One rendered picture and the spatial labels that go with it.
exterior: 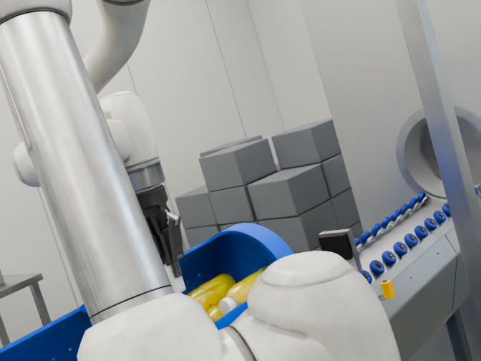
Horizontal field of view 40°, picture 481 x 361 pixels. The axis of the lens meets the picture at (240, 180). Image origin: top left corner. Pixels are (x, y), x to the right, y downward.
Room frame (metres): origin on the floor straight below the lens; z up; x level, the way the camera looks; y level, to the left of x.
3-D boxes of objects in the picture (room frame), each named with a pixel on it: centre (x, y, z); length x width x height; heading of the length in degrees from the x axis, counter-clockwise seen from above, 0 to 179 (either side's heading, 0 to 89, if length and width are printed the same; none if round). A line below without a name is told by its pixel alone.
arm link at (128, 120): (1.41, 0.21, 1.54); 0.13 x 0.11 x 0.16; 106
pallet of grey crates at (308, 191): (5.04, -0.15, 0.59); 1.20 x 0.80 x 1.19; 46
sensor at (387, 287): (1.75, -0.28, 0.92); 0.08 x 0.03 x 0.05; 48
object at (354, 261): (1.87, -0.21, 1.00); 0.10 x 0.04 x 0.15; 48
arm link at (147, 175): (1.41, 0.20, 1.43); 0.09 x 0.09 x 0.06
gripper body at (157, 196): (1.41, 0.20, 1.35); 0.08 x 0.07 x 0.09; 48
